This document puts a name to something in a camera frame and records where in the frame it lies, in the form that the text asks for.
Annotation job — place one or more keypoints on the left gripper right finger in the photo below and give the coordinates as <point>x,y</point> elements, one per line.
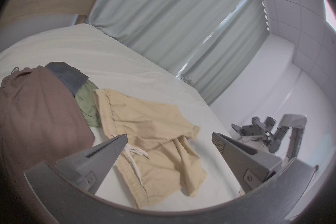
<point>244,162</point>

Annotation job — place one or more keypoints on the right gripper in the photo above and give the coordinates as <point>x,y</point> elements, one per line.
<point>253,131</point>

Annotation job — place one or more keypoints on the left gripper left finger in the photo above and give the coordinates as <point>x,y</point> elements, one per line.
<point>91,165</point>

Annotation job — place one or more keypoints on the beige shorts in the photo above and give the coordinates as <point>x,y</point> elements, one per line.
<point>147,125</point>

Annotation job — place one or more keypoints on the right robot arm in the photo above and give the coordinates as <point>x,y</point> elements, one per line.
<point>294,139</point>

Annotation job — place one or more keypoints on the bed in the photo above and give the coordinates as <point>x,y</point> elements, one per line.
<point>131,65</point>

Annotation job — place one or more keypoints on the green garment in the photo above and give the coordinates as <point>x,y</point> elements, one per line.
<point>86,104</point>

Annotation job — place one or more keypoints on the pale green curtain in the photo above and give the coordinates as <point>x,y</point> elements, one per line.
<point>231,60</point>
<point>162,2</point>

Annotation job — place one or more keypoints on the brown shorts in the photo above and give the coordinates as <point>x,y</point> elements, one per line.
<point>39,112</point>

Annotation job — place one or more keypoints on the black garment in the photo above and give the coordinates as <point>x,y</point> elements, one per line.
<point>68,76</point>

